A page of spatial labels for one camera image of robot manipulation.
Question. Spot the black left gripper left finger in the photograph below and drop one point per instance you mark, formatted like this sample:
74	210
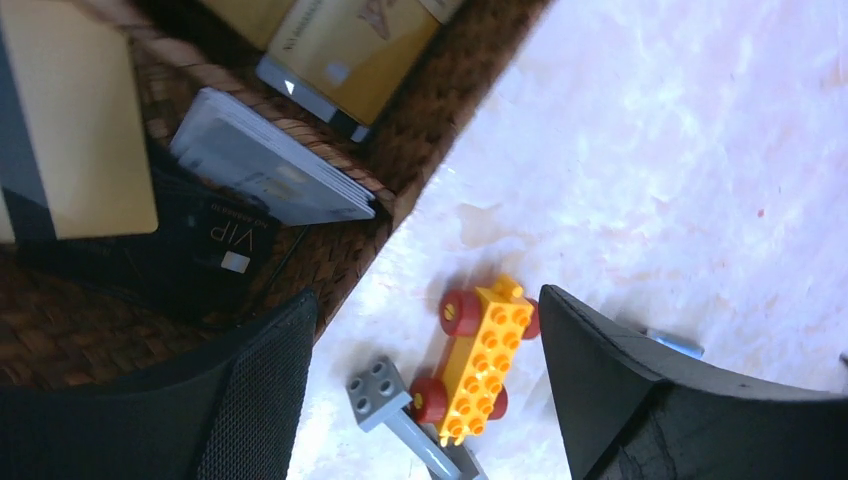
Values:
226	410

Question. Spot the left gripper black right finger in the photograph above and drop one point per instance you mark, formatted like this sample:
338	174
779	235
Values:
630	407

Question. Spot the grey card holder wallet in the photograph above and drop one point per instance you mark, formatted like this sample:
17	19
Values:
681	344

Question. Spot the black VIP credit card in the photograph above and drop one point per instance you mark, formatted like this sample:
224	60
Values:
206	252

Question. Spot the gold striped credit card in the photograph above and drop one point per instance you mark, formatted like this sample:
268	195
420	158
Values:
74	162

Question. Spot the grey plastic toy bolt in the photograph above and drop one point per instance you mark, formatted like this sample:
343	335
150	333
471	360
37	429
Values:
379	396

